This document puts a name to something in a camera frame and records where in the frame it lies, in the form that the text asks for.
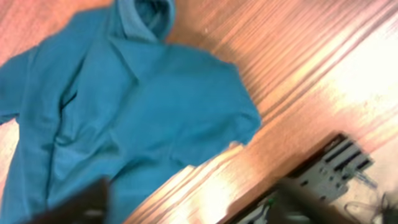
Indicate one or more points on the blue polo shirt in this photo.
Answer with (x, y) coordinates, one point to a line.
(107, 97)

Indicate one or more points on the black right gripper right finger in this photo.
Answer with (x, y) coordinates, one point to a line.
(294, 204)

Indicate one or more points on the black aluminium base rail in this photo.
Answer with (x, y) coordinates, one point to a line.
(325, 175)

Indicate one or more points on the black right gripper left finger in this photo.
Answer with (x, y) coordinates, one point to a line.
(89, 205)

